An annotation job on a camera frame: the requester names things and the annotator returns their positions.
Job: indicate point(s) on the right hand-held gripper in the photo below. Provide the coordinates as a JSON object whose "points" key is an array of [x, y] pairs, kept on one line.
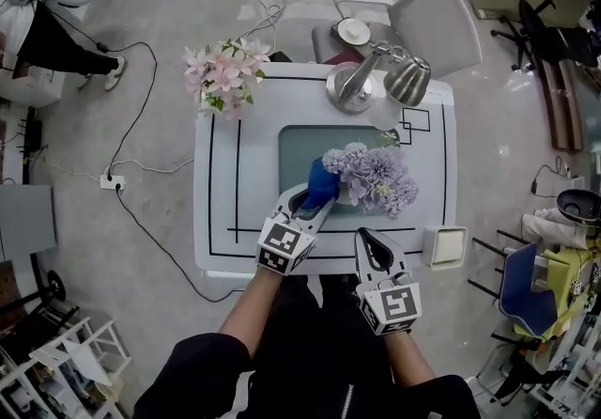
{"points": [[392, 306]]}

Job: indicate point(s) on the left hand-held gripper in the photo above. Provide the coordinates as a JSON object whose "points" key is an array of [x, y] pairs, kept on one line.
{"points": [[282, 243]]}

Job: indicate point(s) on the blue cloth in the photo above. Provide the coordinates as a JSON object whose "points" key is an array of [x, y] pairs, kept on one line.
{"points": [[321, 184]]}

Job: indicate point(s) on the purple flowers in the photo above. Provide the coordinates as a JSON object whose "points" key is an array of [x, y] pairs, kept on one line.
{"points": [[375, 173]]}

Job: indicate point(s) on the person's right forearm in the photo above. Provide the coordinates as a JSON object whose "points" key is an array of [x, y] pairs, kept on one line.
{"points": [[408, 358]]}

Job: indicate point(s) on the person's left forearm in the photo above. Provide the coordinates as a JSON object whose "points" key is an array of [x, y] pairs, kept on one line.
{"points": [[249, 314]]}

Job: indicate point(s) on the white table black lines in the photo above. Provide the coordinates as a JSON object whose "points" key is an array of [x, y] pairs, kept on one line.
{"points": [[258, 182]]}

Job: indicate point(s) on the grey tray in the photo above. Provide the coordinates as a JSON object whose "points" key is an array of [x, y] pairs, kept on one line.
{"points": [[298, 149]]}

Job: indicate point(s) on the white square dish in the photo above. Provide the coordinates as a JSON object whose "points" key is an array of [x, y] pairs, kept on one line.
{"points": [[446, 248]]}

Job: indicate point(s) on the person's black clothing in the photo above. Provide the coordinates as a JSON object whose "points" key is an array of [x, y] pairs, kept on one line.
{"points": [[305, 351]]}

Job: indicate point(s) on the silver desk lamp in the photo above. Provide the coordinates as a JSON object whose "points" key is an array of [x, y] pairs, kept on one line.
{"points": [[349, 86]]}

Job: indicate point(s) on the pink flower bouquet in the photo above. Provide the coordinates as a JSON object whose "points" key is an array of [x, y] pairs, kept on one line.
{"points": [[225, 76]]}

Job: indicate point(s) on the blue chair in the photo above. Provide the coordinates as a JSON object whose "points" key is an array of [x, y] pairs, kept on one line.
{"points": [[526, 295]]}

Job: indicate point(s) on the white round bowl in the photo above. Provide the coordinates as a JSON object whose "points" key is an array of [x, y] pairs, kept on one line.
{"points": [[353, 31]]}

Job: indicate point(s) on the yellow-green cloth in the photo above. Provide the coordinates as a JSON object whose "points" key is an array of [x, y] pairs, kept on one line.
{"points": [[568, 276]]}

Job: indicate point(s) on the white power strip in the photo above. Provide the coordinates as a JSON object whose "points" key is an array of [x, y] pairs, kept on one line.
{"points": [[112, 182]]}

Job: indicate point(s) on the light grey office chair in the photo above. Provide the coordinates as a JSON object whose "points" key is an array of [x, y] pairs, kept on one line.
{"points": [[436, 27]]}

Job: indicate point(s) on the brown wooden platform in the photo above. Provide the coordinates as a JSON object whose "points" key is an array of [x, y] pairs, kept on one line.
{"points": [[561, 116]]}

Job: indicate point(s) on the black wheeled stand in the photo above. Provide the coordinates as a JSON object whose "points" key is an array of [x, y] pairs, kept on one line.
{"points": [[54, 288]]}

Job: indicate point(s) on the grey panel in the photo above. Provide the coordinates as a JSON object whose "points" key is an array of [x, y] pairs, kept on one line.
{"points": [[28, 220]]}

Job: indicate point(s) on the black office chair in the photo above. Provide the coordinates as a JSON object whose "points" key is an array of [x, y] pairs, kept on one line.
{"points": [[554, 39]]}

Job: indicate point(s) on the black router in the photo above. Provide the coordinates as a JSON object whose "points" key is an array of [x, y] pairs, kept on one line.
{"points": [[32, 135]]}

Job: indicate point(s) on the white shelf rack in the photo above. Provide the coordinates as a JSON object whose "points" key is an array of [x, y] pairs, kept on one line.
{"points": [[56, 361]]}

